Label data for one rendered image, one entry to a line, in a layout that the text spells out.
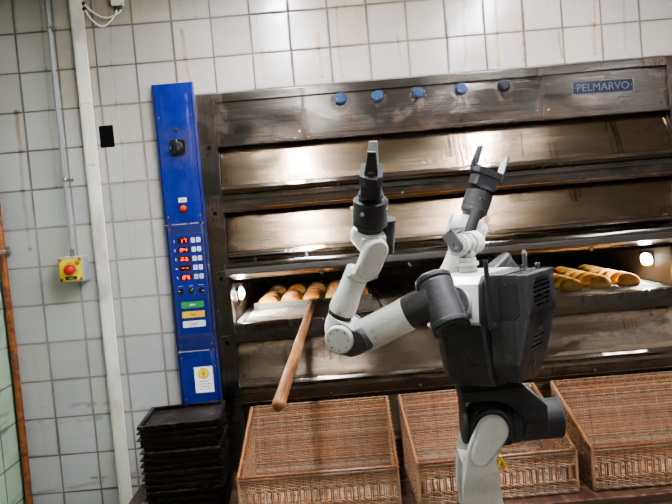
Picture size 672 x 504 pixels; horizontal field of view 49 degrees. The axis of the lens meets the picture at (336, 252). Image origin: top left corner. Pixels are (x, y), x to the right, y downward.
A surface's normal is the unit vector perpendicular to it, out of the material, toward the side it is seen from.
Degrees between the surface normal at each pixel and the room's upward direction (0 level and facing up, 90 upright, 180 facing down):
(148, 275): 90
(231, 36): 90
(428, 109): 90
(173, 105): 90
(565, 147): 70
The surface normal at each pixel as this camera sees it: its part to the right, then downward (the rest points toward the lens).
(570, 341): -0.05, -0.29
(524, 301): -0.59, 0.09
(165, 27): 0.01, 0.05
